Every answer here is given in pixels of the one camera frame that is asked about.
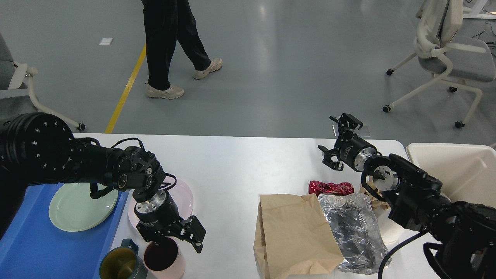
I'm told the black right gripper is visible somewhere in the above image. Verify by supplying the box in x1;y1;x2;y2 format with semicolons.
318;113;378;172

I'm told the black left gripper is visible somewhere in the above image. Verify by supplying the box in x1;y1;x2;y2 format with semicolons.
134;189;206;254

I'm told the pink mug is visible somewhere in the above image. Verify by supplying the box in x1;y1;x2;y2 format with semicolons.
143;237;186;279

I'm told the pink plate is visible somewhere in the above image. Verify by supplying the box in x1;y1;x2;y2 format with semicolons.
127;178;193;230

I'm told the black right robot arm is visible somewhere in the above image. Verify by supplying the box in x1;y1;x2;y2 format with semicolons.
319;113;496;279

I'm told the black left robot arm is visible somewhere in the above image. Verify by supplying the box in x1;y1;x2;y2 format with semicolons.
0;112;206;253

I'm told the crushed red can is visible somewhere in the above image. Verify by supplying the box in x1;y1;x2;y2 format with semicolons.
308;180;355;196

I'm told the crumpled brown paper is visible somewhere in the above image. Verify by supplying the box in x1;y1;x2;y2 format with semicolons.
360;181;391;211

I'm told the light green plate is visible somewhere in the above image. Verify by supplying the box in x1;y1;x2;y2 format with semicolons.
48;183;119;233

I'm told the brown paper bag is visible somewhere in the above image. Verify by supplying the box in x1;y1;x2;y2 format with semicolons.
253;194;344;279

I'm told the white paper cup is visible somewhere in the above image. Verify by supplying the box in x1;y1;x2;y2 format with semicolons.
374;208;405;245

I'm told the crumpled aluminium foil tray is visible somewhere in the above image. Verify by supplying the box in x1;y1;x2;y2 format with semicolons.
318;193;388;275

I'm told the white plastic bin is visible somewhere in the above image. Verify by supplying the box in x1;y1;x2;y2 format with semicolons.
406;143;496;208

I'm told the white grey office chair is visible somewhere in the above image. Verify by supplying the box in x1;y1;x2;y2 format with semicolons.
382;0;495;128

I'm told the blue plastic tray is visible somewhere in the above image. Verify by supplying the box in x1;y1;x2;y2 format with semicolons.
0;183;129;279

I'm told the person in black trousers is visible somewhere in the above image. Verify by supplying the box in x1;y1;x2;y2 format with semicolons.
142;0;223;100

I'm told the grey chair at left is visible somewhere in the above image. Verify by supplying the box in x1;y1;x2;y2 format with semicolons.
0;36;86;132

